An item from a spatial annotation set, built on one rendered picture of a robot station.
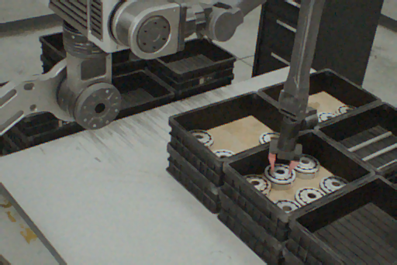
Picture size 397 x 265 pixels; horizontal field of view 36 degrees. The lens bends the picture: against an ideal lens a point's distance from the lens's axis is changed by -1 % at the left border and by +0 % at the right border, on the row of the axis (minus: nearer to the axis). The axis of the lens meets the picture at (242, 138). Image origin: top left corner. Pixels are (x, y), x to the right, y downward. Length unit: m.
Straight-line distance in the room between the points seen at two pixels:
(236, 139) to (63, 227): 0.66
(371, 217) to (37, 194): 1.08
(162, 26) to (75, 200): 0.86
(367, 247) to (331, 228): 0.12
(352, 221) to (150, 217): 0.64
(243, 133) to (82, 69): 0.75
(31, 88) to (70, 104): 0.11
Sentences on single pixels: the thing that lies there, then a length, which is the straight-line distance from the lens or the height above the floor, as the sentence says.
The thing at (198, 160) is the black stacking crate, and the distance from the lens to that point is 2.01.
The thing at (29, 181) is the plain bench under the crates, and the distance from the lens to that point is 2.18.
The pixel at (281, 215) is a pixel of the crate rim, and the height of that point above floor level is 0.93.
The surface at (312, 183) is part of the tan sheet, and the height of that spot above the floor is 0.83.
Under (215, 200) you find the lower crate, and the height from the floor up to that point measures 0.76.
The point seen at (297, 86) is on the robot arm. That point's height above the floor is 1.19.
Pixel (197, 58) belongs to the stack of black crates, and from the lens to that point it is 3.47.
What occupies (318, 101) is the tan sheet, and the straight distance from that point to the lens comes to 2.51.
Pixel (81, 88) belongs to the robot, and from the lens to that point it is 1.70.
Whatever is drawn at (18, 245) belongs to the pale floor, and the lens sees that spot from 2.97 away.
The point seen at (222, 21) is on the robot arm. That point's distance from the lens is 1.50.
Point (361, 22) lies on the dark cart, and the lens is 3.81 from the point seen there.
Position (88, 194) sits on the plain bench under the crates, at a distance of 2.11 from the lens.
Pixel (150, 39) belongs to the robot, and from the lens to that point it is 1.40.
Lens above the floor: 2.03
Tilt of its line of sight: 33 degrees down
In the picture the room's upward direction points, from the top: 8 degrees clockwise
